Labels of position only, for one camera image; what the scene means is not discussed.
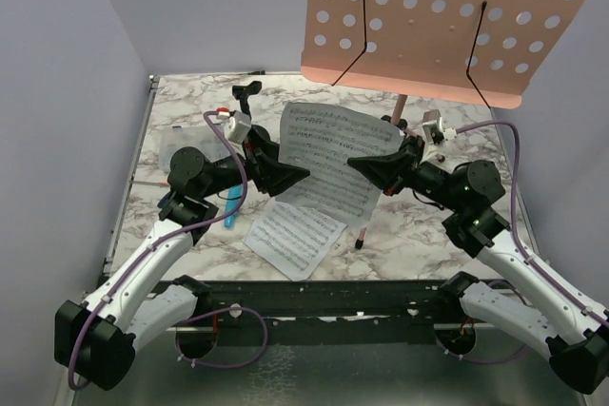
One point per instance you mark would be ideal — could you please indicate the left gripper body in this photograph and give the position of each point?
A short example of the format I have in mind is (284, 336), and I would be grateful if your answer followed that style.
(252, 157)

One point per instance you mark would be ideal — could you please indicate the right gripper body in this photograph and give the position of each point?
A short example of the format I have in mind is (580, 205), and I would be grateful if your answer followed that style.
(421, 176)

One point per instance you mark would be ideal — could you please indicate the sheet music page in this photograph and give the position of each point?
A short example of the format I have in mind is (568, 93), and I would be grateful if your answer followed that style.
(321, 138)
(293, 239)

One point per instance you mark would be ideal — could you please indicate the pink perforated music stand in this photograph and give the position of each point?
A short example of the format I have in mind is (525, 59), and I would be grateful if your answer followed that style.
(509, 54)

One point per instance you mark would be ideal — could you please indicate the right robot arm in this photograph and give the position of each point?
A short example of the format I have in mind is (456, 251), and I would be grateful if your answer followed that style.
(560, 323)

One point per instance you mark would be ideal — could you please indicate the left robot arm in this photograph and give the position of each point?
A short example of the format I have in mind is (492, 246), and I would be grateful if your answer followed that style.
(98, 338)

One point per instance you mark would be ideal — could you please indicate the black microphone desk stand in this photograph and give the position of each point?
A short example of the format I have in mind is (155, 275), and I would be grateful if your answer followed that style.
(242, 94)

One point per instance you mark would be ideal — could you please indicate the clear plastic parts box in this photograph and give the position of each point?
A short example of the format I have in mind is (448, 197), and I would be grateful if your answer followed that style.
(196, 146)

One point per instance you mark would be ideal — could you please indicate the red tipped thin rod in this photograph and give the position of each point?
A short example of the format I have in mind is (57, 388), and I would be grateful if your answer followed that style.
(155, 184)

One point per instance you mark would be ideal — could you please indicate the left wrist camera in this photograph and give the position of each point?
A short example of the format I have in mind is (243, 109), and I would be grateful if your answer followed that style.
(236, 124)

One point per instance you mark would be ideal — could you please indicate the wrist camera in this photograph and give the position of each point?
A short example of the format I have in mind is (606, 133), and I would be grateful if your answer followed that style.
(236, 124)
(436, 135)

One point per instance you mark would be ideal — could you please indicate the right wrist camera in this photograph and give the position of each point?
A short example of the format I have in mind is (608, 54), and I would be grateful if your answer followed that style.
(436, 135)

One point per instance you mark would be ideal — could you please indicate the blue toy recorder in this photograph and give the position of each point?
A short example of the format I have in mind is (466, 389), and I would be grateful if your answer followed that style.
(232, 198)

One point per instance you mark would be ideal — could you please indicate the blue handled pliers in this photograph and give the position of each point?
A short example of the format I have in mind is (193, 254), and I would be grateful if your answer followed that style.
(165, 201)

